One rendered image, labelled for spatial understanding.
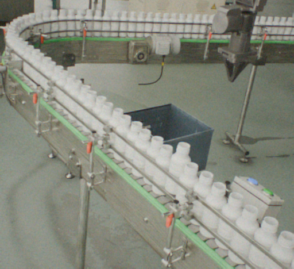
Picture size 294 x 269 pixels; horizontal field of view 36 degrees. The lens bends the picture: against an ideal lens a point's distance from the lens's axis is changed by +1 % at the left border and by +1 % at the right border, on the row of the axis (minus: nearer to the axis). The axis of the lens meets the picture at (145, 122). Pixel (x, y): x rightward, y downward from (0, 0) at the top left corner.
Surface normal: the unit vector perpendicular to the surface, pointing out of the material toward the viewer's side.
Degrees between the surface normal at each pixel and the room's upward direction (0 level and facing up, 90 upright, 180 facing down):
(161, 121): 90
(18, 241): 0
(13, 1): 90
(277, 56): 89
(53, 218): 0
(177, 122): 90
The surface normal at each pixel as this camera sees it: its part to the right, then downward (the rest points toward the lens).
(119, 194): -0.80, 0.18
